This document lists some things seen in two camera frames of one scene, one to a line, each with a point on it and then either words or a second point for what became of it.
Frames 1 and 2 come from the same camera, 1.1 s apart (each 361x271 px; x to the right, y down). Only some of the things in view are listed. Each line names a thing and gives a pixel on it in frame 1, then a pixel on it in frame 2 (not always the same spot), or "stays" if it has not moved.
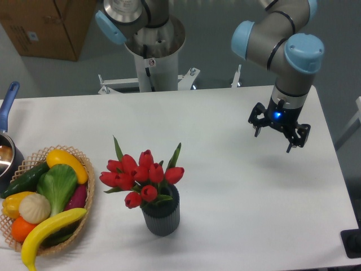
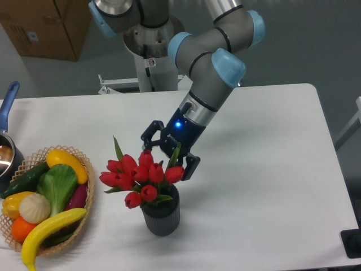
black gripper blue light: (279, 116) to (179, 129)
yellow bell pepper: (11, 202) stays
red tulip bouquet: (145, 180) stays
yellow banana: (34, 238) stays
